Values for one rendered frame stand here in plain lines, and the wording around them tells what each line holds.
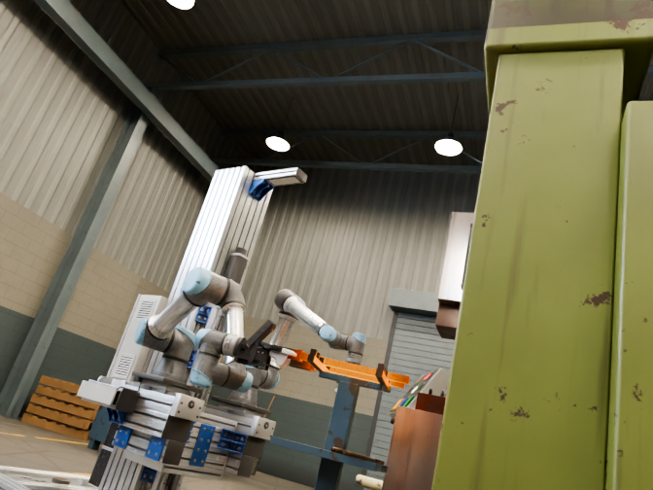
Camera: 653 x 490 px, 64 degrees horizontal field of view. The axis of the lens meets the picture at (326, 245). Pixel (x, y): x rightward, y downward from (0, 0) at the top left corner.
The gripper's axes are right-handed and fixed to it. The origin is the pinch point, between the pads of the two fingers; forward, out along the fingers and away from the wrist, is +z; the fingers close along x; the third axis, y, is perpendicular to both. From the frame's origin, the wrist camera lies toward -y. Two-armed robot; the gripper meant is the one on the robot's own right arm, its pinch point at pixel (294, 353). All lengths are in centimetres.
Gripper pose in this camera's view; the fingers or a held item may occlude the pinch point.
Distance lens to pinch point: 177.5
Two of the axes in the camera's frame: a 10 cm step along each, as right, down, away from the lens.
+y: -2.5, 9.0, -3.5
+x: -1.8, -4.0, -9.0
